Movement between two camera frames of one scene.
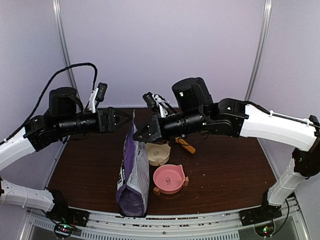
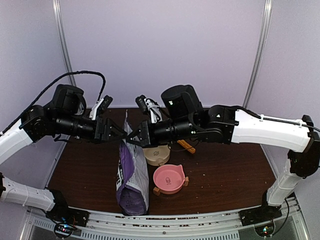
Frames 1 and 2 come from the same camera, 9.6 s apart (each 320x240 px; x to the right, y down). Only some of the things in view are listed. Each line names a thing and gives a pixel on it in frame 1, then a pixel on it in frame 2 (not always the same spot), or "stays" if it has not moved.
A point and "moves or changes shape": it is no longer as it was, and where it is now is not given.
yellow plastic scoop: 186,145 stays
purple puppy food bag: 133,180 moves or changes shape
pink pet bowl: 169,179 stays
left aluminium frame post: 58,11 stays
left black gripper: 110,126 to 104,135
